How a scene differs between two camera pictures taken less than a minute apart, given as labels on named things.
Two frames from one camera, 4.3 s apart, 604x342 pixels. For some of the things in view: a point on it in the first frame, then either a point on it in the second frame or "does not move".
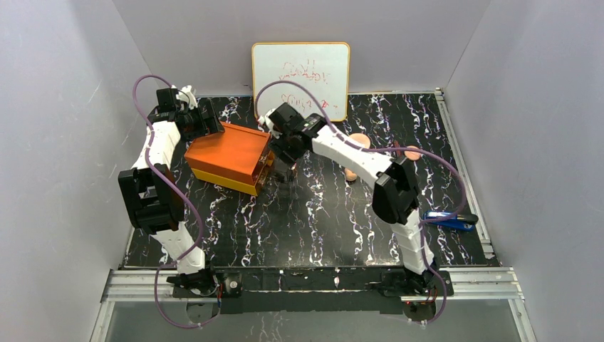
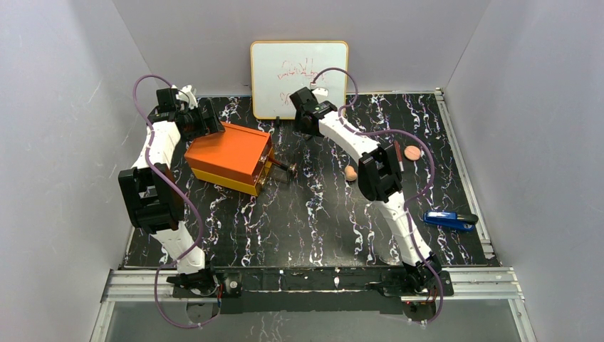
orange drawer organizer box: (238, 157) does not move
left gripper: (210, 122) does not move
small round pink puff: (411, 154) does not move
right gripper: (284, 157) → (303, 122)
